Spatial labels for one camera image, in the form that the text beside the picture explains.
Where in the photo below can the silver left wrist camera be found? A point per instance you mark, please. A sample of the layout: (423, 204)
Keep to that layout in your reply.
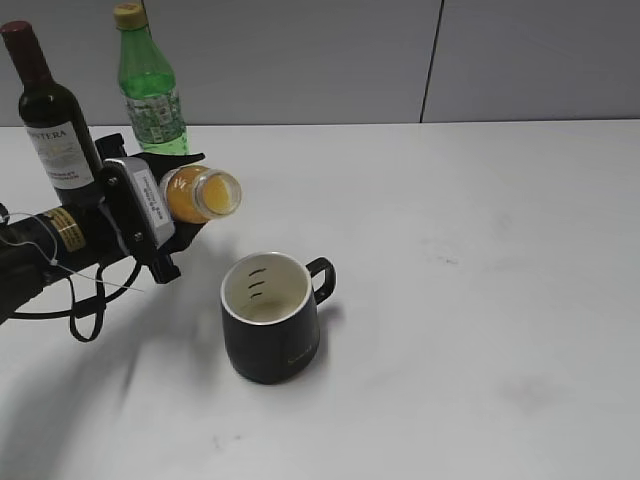
(137, 204)

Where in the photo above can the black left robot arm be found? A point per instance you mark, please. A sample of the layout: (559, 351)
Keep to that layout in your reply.
(38, 251)

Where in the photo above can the dark red wine bottle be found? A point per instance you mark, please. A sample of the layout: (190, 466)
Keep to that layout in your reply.
(53, 121)

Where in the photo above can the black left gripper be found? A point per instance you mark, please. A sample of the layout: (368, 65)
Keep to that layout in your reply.
(102, 233)

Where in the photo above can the orange juice bottle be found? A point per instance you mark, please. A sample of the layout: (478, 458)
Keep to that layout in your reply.
(197, 194)

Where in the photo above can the black mug white interior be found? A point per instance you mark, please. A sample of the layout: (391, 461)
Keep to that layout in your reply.
(269, 306)

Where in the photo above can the green plastic soda bottle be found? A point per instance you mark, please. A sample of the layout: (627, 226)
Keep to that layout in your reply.
(148, 85)

